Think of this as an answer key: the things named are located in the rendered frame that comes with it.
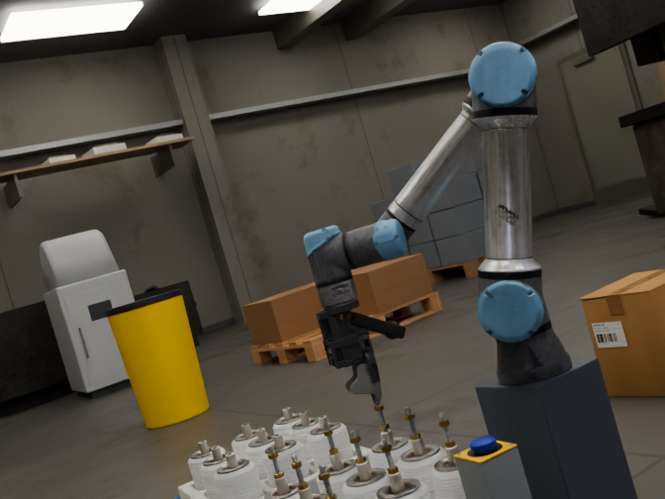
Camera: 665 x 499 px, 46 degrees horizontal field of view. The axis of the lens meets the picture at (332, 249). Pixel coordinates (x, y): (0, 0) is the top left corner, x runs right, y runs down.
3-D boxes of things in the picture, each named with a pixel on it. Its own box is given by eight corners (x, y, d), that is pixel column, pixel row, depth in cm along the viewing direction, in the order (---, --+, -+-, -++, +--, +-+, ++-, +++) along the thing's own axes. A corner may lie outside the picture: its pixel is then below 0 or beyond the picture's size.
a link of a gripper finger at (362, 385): (355, 412, 154) (341, 367, 155) (383, 403, 156) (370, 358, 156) (359, 415, 151) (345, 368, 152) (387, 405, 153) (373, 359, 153)
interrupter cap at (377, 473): (345, 492, 137) (344, 488, 137) (346, 478, 144) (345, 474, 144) (387, 481, 136) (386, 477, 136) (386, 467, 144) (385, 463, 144)
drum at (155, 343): (201, 401, 432) (168, 291, 431) (227, 406, 397) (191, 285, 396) (132, 428, 413) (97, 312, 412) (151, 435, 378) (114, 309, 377)
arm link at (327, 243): (335, 224, 150) (295, 236, 152) (351, 279, 150) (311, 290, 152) (345, 222, 157) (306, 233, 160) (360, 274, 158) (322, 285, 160)
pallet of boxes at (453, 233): (531, 254, 705) (498, 138, 703) (473, 276, 662) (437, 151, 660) (449, 269, 797) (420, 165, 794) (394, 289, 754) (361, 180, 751)
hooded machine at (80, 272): (161, 375, 613) (115, 220, 610) (90, 400, 582) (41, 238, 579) (136, 374, 667) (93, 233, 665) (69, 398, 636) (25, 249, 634)
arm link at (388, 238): (403, 214, 158) (351, 229, 161) (392, 217, 147) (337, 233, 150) (414, 251, 158) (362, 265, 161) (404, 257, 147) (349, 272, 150)
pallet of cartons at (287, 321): (372, 318, 579) (357, 266, 579) (445, 308, 521) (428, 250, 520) (251, 366, 511) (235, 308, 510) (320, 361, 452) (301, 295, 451)
